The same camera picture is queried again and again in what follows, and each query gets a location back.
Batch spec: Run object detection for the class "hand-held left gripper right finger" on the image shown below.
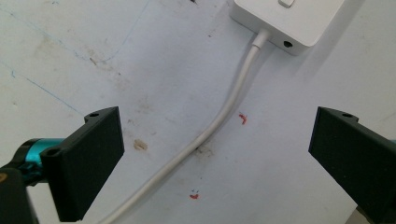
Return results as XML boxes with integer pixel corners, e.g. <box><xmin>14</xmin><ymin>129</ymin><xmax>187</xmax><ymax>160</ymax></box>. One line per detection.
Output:
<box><xmin>308</xmin><ymin>105</ymin><xmax>396</xmax><ymax>224</ymax></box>

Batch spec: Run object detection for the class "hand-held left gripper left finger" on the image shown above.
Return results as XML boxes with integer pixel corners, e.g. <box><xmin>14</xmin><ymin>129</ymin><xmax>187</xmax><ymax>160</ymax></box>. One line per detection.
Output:
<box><xmin>0</xmin><ymin>105</ymin><xmax>125</xmax><ymax>224</ymax></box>

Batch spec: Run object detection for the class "white power strip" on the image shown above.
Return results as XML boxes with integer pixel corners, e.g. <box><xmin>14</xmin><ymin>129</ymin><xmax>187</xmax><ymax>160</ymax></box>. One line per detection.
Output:
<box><xmin>229</xmin><ymin>0</ymin><xmax>347</xmax><ymax>57</ymax></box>

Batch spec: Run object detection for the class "white power cable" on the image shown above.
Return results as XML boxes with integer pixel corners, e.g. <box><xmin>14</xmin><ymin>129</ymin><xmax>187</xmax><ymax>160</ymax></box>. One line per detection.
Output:
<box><xmin>97</xmin><ymin>28</ymin><xmax>271</xmax><ymax>224</ymax></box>

